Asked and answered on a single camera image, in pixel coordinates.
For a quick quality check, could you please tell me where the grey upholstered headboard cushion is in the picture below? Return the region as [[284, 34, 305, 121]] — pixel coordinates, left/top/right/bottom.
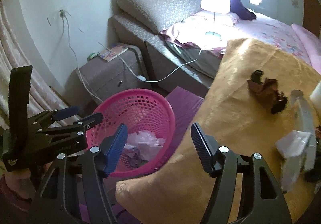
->
[[116, 0, 201, 34]]

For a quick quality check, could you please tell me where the pink plastic mesh basket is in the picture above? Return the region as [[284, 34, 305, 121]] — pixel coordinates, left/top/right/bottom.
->
[[86, 89, 175, 179]]

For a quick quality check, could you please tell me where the white power cable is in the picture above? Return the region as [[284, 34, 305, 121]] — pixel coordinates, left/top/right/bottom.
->
[[59, 10, 201, 104]]

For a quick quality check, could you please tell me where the trash in basket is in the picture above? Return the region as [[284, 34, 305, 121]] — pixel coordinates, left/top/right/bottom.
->
[[121, 131, 165, 169]]

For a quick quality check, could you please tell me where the golden yellow bedspread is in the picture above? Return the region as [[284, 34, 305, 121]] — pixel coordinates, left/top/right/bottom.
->
[[115, 39, 320, 223]]

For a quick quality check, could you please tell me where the pink quilt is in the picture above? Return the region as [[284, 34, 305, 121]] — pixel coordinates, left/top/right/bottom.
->
[[291, 23, 321, 74]]

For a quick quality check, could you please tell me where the colourful book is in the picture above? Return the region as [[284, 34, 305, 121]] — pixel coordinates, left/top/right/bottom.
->
[[98, 45, 128, 62]]

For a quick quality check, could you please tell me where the grey cardboard box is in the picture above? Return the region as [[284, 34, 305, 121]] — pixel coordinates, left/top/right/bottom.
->
[[290, 90, 317, 171]]

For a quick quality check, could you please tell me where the pink floral bed sheet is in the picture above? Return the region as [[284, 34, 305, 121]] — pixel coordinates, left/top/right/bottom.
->
[[160, 10, 311, 64]]

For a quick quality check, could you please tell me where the white paper bag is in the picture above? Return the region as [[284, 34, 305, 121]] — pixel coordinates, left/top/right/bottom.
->
[[275, 130, 311, 193]]

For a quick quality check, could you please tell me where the brown bedside cabinet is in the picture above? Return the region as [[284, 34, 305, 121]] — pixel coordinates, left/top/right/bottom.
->
[[70, 44, 151, 113]]

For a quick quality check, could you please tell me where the purple floor mat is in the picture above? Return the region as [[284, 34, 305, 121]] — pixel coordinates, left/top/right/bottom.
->
[[166, 87, 205, 138]]

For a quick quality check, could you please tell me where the wall power socket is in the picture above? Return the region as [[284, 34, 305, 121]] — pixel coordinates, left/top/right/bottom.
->
[[59, 10, 66, 18]]

